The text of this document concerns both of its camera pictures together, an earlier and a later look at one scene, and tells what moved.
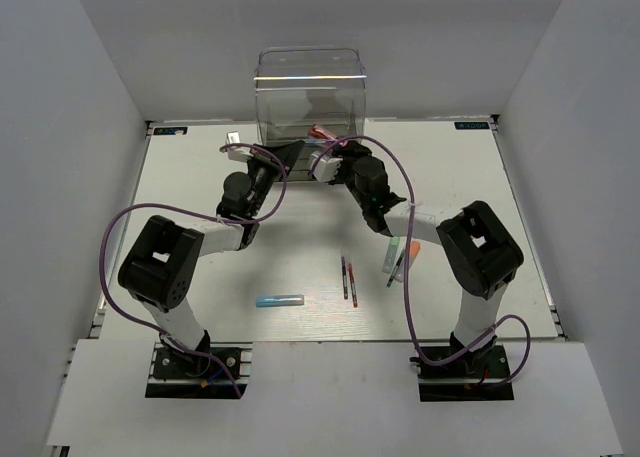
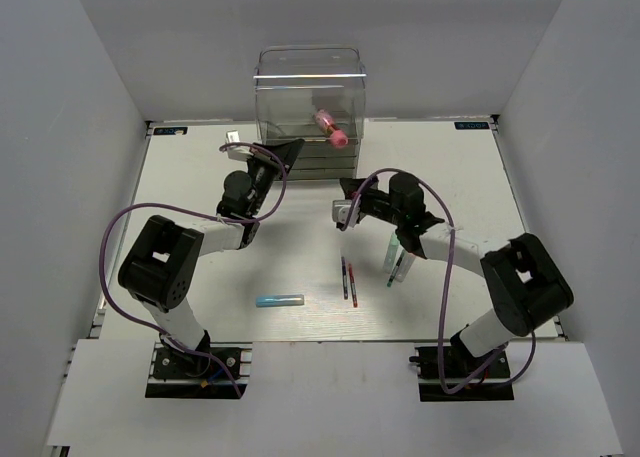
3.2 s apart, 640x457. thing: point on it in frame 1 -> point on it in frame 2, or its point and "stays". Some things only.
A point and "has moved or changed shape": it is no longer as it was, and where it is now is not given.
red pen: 353,285 stays
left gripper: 286,153 stays
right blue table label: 471,125 stays
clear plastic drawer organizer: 310,95 stays
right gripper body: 350,157 -> 378,204
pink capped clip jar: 319,131 has moved or changed shape
